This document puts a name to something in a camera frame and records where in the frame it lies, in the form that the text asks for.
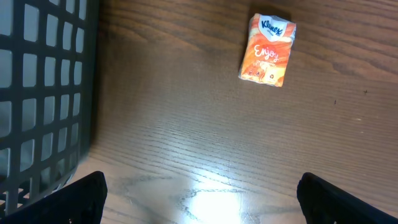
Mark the dark plastic mesh basket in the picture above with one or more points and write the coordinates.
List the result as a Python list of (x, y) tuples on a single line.
[(48, 52)]

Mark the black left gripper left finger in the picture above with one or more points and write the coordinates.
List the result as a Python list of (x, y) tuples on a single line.
[(80, 202)]

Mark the orange Kleenex tissue pack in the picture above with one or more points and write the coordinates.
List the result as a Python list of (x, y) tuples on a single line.
[(270, 39)]

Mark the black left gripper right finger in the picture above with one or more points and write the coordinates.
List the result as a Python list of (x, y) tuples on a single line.
[(323, 202)]

